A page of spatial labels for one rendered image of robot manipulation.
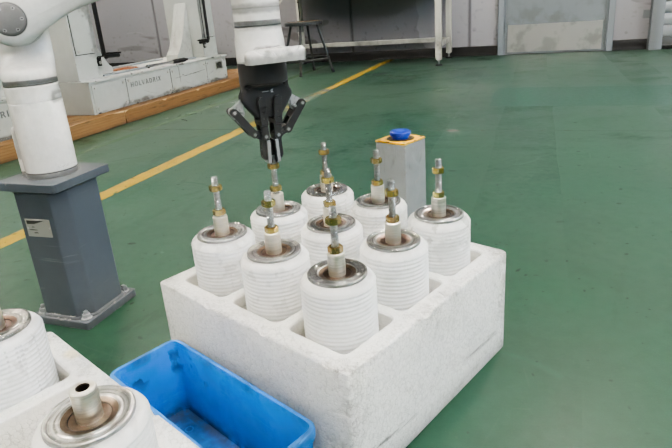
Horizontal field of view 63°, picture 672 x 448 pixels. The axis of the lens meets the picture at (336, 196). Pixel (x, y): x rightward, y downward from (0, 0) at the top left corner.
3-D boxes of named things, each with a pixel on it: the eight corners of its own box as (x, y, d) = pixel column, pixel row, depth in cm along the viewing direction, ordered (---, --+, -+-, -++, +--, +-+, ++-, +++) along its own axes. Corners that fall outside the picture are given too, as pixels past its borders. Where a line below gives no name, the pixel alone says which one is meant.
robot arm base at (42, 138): (15, 179, 105) (-10, 88, 99) (53, 165, 113) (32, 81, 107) (53, 180, 102) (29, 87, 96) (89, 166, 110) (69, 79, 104)
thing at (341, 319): (377, 368, 80) (371, 254, 74) (386, 414, 71) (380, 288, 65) (311, 374, 79) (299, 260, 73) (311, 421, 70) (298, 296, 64)
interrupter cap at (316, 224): (301, 235, 82) (300, 231, 82) (313, 216, 89) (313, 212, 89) (351, 236, 81) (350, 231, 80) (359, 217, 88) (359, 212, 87)
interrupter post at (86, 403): (70, 421, 47) (61, 389, 46) (97, 405, 49) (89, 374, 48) (83, 433, 46) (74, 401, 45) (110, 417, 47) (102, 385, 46)
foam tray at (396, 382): (178, 377, 92) (159, 281, 86) (333, 284, 119) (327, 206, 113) (357, 500, 67) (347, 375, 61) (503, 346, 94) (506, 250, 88)
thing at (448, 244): (399, 321, 91) (395, 219, 85) (428, 296, 98) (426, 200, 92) (453, 339, 85) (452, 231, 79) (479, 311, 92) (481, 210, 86)
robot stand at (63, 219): (32, 321, 113) (-8, 182, 103) (84, 287, 126) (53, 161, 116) (89, 330, 108) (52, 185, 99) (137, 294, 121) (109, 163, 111)
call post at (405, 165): (381, 283, 118) (374, 141, 108) (401, 271, 123) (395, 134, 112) (409, 293, 113) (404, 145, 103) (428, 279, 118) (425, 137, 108)
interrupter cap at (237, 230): (189, 236, 85) (188, 231, 85) (232, 222, 89) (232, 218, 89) (211, 250, 79) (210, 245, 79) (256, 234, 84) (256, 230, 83)
